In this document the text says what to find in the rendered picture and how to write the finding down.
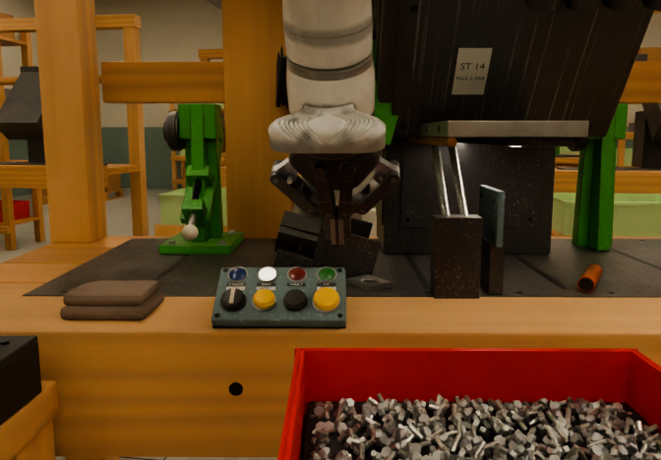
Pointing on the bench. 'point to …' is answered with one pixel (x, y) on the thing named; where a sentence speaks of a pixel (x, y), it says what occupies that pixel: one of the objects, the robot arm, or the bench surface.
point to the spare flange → (369, 282)
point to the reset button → (263, 299)
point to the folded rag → (112, 300)
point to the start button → (326, 299)
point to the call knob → (232, 299)
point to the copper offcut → (589, 278)
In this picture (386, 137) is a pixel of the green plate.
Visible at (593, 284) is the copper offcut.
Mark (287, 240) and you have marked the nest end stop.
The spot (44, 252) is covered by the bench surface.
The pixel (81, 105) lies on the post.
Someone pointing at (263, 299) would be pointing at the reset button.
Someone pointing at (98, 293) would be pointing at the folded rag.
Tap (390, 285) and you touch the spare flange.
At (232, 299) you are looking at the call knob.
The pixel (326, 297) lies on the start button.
